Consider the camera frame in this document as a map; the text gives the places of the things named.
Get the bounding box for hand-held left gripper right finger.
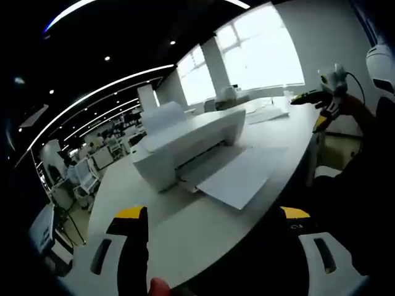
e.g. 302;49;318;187
278;205;370;296

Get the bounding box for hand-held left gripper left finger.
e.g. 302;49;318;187
58;205;151;296

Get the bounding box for white paper sheet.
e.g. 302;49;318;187
196;144;290;211

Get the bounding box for small white background printer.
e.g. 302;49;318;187
219;85;239;103

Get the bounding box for person's right hand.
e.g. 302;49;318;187
336;92;377;124

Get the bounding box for person's left hand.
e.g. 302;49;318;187
148;277;173;296

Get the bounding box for loose white papers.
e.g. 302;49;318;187
246;106;291;126

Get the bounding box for white worn device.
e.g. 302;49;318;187
365;43;395;98

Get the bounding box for large bright window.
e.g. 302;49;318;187
215;3;306;92

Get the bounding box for white equipment cart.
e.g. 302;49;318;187
29;202;86;258

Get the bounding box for narrow bright window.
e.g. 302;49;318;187
176;46;217;106

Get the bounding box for white pillar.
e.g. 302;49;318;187
136;85;160;113

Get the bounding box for long ceiling light strip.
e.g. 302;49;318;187
14;63;176;169

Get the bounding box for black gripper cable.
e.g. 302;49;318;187
344;71;367;107

